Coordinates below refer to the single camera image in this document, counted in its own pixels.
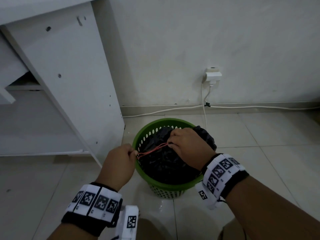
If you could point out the person's left hand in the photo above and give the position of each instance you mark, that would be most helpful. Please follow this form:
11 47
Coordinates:
117 167

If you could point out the green plastic waste basket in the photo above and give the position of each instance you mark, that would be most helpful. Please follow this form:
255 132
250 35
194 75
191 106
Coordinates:
165 188

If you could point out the white wooden desk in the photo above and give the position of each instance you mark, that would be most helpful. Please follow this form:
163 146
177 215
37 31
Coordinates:
57 79

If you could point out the person's left fingers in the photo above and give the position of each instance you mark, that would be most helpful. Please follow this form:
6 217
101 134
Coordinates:
132 152

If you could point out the person's right fingers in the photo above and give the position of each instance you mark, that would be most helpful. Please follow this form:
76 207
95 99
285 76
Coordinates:
172 144

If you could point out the white wall power adapter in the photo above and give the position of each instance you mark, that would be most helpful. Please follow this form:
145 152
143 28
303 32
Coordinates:
212 76

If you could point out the person's right hand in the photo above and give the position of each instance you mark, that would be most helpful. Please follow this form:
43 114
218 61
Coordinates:
191 147

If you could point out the person's left forearm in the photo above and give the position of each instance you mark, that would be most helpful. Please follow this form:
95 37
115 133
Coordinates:
72 233

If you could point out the person's right forearm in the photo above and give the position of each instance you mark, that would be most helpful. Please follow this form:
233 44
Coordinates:
272 209

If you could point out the black garbage bag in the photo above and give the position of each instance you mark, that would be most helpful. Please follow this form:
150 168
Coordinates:
162 159

